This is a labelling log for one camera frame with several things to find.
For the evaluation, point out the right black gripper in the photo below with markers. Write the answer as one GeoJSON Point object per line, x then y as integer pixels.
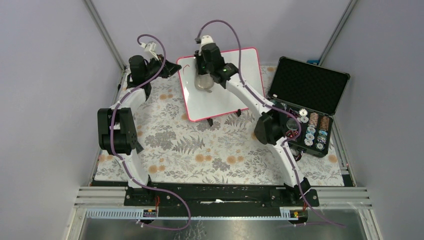
{"type": "Point", "coordinates": [198, 57]}

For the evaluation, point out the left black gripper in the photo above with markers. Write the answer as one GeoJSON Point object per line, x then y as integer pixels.
{"type": "Point", "coordinates": [170, 69]}

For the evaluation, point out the grey wiping cloth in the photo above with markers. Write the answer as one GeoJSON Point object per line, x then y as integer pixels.
{"type": "Point", "coordinates": [204, 82]}

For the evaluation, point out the pink framed whiteboard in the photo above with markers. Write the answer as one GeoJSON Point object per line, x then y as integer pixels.
{"type": "Point", "coordinates": [201, 105]}

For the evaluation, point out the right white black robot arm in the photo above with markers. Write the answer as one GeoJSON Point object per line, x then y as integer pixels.
{"type": "Point", "coordinates": [269, 129]}

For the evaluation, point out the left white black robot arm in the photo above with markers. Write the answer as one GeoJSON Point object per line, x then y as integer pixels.
{"type": "Point", "coordinates": [117, 132]}

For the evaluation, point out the floral tablecloth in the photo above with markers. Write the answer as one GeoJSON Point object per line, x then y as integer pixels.
{"type": "Point", "coordinates": [177, 150]}

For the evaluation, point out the black poker chip case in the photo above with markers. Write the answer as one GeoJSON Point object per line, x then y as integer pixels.
{"type": "Point", "coordinates": [312, 94]}

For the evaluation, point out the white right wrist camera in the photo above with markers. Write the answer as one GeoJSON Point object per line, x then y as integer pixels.
{"type": "Point", "coordinates": [205, 40]}

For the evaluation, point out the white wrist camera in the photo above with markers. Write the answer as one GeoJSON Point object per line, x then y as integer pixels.
{"type": "Point", "coordinates": [205, 40]}
{"type": "Point", "coordinates": [149, 48]}

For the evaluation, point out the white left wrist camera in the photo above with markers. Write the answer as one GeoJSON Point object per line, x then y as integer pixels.
{"type": "Point", "coordinates": [149, 48]}

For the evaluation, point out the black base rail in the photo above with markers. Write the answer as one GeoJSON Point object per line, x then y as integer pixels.
{"type": "Point", "coordinates": [213, 200]}

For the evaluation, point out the aluminium frame front rails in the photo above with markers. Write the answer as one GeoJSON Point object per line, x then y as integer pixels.
{"type": "Point", "coordinates": [108, 202]}

